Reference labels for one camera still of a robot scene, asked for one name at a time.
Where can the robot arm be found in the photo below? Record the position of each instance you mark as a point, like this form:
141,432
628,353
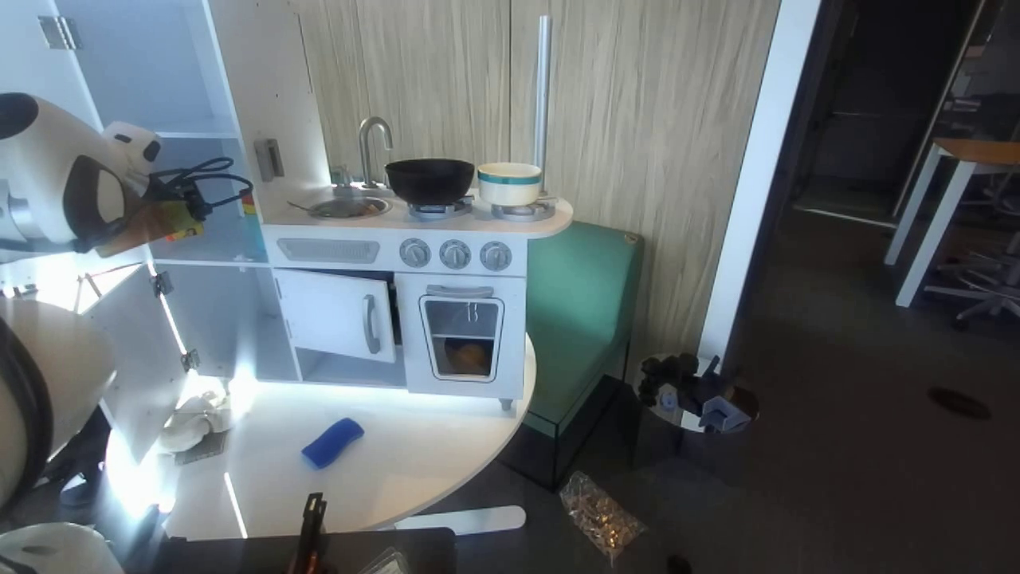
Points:
40,167

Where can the toy oven door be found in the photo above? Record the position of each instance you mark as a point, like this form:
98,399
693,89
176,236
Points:
462,307

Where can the small white cabinet door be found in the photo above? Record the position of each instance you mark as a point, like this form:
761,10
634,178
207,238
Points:
327,311

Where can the tall white cabinet door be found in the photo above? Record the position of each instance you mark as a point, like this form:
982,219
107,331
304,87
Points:
135,351

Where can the white cabinet door with hinge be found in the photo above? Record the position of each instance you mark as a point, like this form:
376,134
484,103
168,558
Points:
32,64

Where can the grey stove knob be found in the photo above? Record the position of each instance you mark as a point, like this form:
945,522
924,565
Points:
455,254
496,256
414,253

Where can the white toy kitchen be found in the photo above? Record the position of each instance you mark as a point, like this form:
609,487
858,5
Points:
478,351

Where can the teal upholstered bench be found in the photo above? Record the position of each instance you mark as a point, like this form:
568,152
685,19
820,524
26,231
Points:
578,319

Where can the toy stove burner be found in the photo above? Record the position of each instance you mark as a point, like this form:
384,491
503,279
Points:
523,212
440,211

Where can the orange toy food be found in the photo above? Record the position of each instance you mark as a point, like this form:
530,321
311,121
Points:
468,359

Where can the white bowl with teal stripe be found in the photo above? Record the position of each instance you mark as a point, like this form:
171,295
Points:
510,185

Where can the black pot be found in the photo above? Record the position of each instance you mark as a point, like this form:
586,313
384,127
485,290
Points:
430,182

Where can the silver toy sink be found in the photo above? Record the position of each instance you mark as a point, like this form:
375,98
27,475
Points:
351,209

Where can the black bumpy toy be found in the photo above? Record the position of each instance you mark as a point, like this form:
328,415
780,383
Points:
665,379

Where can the silver toy tap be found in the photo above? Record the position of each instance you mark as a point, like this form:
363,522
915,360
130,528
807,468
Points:
365,151

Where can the silver vertical rod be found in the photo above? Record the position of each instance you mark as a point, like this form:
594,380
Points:
543,88

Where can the round mirrored side table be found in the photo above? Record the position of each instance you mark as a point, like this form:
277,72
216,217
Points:
692,421

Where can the blue sponge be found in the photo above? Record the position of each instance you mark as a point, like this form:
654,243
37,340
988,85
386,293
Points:
332,443

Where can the clear bag of snacks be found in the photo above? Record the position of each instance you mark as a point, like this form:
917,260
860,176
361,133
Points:
602,514

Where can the grey blue toy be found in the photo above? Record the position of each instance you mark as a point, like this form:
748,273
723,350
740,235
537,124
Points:
723,413

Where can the black clamp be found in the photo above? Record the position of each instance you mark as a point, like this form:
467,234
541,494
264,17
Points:
311,534

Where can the white cloth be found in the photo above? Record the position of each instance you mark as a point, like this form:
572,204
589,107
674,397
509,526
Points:
194,418

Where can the grey mat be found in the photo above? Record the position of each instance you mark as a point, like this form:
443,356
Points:
203,450

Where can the round floor socket cover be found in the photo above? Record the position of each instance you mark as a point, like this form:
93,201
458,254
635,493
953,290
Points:
959,403

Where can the office chair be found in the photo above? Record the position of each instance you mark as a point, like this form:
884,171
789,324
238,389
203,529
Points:
984,291

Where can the white desk with wooden top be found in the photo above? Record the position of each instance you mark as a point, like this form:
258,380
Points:
968,151

